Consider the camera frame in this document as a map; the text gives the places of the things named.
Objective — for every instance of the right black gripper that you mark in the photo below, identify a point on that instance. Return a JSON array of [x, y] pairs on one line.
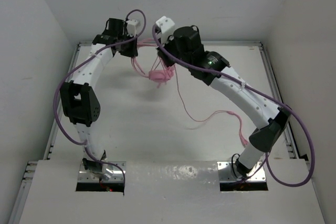
[[168, 62]]

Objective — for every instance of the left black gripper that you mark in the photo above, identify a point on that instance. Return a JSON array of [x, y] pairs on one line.
[[132, 51]]

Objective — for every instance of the pink headphones with cable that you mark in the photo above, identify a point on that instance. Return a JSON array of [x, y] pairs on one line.
[[160, 74]]

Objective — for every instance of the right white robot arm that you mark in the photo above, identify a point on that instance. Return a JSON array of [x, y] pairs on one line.
[[269, 118]]

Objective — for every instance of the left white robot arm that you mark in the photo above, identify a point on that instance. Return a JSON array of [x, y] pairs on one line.
[[79, 101]]

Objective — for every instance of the white front cover board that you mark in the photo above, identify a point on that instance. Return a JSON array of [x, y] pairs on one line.
[[163, 193]]

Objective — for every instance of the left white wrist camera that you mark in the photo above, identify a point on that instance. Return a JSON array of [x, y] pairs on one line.
[[131, 26]]

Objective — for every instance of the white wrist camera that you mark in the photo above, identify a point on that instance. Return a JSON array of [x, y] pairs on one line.
[[131, 26], [166, 28]]

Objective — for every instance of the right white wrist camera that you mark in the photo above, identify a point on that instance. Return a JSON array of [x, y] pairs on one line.
[[166, 28]]

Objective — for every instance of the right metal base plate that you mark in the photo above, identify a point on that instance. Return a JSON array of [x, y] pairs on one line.
[[226, 175]]

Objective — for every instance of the metal base plate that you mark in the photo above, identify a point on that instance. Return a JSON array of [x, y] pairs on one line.
[[226, 175], [109, 174]]

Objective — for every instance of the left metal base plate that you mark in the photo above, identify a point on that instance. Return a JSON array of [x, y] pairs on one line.
[[109, 174]]

